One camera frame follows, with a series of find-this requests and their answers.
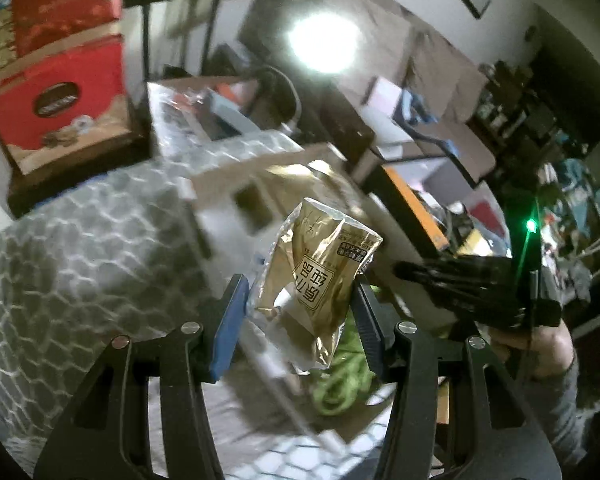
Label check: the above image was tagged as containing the lime green cord bundle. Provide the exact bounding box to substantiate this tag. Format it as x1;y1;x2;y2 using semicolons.
310;311;376;417

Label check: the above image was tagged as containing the small gold foil packet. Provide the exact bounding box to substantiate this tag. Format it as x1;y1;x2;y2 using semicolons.
247;197;382;372

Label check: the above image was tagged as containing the cardboard storage box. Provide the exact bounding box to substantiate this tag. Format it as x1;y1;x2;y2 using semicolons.
179;142;462;456

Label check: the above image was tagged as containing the grey sleeve forearm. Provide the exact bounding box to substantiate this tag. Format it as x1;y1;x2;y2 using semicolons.
524;356;586;477

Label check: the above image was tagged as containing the person's right hand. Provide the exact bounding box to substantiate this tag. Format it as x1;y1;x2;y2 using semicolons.
488;320;576;379

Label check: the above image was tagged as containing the grey honeycomb pattern mat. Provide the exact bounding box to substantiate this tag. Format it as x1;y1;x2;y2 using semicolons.
0;132;366;479

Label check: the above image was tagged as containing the dark wooden side table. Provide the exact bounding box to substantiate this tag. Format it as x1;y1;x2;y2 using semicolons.
7;123;154;219

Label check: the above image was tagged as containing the clear plastic wrapped box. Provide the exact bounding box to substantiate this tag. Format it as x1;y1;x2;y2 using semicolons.
146;76;260;158

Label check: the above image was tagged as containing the red collection paper bag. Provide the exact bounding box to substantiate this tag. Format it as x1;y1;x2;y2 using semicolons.
0;35;131;174

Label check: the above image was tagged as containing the red floral gift box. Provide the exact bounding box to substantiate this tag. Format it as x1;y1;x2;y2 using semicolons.
10;0;122;58

